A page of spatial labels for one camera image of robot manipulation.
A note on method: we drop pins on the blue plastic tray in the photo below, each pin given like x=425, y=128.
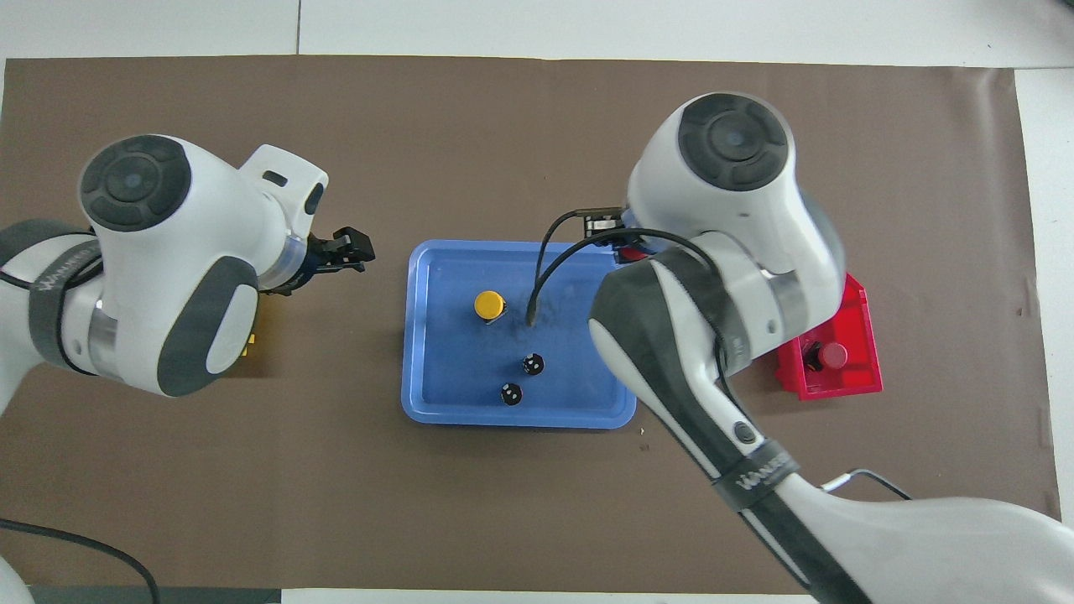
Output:
x=461, y=394

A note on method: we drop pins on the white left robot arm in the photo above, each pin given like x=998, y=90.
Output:
x=168, y=268

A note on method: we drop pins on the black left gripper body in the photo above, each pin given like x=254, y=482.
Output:
x=319, y=256

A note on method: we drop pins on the red plastic bin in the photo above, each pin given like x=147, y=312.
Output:
x=856, y=377

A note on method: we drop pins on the brown paper mat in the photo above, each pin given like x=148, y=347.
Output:
x=503, y=503

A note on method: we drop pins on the yellow push button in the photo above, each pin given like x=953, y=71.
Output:
x=488, y=304

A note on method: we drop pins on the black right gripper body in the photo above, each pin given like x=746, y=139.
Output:
x=628, y=239

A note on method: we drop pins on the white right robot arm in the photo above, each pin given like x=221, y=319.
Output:
x=738, y=252

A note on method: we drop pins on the black cylindrical capacitor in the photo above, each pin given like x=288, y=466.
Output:
x=512, y=394
x=533, y=364

